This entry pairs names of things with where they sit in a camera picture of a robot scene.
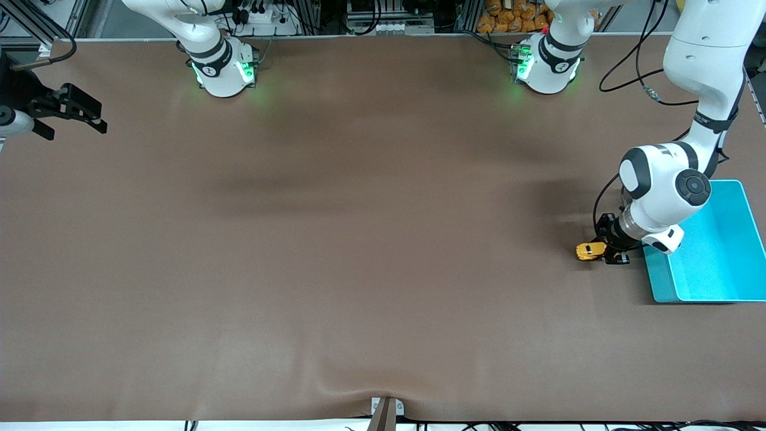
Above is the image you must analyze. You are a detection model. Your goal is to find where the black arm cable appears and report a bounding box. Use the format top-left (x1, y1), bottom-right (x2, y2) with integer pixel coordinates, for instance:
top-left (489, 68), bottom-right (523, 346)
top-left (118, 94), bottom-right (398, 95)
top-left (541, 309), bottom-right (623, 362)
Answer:
top-left (592, 0), bottom-right (701, 240)
top-left (11, 24), bottom-right (77, 72)

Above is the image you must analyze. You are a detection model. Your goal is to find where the teal plastic bin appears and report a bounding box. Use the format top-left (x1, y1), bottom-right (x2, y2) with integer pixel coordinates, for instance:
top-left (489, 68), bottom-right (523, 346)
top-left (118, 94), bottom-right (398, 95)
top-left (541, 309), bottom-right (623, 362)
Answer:
top-left (642, 179), bottom-right (766, 304)

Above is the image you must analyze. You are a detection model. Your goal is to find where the white power strip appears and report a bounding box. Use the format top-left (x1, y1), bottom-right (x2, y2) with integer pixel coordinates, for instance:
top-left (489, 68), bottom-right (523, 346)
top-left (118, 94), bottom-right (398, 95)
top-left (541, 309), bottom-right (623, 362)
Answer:
top-left (230, 3), bottom-right (300, 37)

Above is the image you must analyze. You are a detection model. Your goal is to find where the grey metal table bracket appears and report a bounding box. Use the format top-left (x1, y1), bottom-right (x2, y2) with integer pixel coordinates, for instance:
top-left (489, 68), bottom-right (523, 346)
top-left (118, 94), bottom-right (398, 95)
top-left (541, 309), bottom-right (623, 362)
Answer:
top-left (370, 396), bottom-right (405, 417)

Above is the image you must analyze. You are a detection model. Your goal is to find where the orange packaged items pile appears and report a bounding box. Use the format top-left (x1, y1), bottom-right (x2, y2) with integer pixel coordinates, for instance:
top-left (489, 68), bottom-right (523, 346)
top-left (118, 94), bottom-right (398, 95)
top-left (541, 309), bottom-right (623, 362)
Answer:
top-left (477, 0), bottom-right (552, 34)

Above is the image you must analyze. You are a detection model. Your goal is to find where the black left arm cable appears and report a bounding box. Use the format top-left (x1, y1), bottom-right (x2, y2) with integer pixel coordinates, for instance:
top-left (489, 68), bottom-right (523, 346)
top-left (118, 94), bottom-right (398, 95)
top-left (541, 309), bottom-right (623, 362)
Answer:
top-left (592, 0), bottom-right (701, 240)

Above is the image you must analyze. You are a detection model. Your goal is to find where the brown table mat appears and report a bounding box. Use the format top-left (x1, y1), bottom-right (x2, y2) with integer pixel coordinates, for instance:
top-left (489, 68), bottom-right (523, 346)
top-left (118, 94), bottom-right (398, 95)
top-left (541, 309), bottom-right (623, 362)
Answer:
top-left (0, 33), bottom-right (766, 423)

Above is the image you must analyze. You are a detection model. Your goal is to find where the brown bar under bracket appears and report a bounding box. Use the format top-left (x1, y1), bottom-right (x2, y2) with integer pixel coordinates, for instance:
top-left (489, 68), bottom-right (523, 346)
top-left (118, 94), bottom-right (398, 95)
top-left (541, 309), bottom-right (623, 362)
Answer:
top-left (366, 399), bottom-right (398, 431)

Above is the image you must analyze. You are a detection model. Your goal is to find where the aluminium frame post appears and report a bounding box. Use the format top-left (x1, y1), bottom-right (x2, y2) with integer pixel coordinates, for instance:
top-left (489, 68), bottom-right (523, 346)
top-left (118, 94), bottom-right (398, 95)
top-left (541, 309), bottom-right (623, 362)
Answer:
top-left (0, 0), bottom-right (90, 57)

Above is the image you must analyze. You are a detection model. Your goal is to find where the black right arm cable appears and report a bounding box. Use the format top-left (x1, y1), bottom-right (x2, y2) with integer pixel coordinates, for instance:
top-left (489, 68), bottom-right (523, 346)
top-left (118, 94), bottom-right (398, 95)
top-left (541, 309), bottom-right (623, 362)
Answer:
top-left (11, 24), bottom-right (77, 72)

